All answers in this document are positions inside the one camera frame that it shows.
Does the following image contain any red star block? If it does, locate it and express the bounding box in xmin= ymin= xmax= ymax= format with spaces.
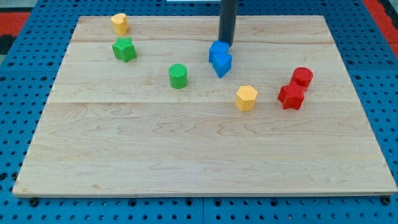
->
xmin=277 ymin=82 xmax=307 ymax=110

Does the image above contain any yellow hexagon block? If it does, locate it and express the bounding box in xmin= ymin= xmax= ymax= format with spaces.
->
xmin=234 ymin=85 xmax=258 ymax=111

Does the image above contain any green star block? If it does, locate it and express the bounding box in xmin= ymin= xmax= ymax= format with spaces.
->
xmin=112 ymin=37 xmax=137 ymax=62

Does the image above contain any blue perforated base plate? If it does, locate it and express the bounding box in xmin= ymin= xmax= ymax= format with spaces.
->
xmin=1 ymin=0 xmax=397 ymax=223

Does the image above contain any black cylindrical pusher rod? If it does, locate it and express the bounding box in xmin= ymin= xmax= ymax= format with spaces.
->
xmin=218 ymin=0 xmax=238 ymax=46

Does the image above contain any wooden board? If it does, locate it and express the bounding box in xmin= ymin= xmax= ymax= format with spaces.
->
xmin=13 ymin=16 xmax=397 ymax=198

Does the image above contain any blue triangular block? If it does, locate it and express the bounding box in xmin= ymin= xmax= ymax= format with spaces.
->
xmin=213 ymin=54 xmax=233 ymax=78

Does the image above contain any red cylinder block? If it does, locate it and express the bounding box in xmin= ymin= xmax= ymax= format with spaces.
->
xmin=290 ymin=67 xmax=313 ymax=89

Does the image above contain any blue cube block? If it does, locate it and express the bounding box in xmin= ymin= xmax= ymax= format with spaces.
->
xmin=208 ymin=40 xmax=229 ymax=63

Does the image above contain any green cylinder block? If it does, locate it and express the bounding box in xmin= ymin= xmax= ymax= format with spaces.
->
xmin=169 ymin=63 xmax=188 ymax=89

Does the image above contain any yellow heart block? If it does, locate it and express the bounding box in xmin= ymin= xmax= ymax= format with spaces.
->
xmin=111 ymin=13 xmax=129 ymax=36

